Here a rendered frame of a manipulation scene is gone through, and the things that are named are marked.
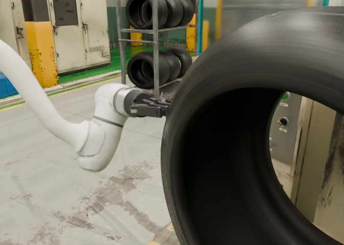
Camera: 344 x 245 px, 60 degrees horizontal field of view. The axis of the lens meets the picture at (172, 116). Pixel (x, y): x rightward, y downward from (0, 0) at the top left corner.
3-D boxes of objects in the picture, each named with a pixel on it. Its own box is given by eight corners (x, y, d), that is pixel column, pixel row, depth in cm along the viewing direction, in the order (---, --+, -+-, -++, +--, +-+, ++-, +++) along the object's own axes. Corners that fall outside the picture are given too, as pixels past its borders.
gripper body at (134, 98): (122, 93, 84) (140, 96, 77) (146, 88, 89) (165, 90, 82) (125, 118, 86) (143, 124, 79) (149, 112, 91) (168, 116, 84)
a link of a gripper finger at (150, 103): (145, 98, 82) (141, 99, 82) (169, 103, 74) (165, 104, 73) (146, 112, 83) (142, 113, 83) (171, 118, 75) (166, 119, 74)
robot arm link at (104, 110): (145, 91, 96) (131, 130, 95) (121, 88, 108) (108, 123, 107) (117, 78, 89) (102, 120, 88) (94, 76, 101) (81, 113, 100)
